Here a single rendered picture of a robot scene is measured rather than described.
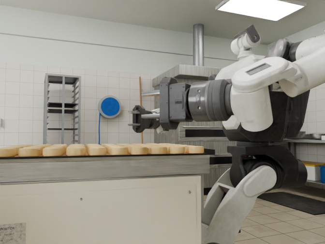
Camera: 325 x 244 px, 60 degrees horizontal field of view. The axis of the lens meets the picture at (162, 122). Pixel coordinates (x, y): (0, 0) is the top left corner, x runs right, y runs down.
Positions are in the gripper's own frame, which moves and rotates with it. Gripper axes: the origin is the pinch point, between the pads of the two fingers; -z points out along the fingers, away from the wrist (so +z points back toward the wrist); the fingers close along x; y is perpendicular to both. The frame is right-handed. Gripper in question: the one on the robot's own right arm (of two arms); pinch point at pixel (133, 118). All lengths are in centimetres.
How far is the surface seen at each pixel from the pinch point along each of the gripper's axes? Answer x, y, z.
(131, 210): -28, 26, -39
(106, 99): 54, -244, 272
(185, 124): 9, -109, 299
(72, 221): -30, 16, -50
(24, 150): -11, 8, -59
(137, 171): -17.6, 26.8, -37.0
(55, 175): -18, 12, -52
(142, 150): -11.5, 29.3, -38.1
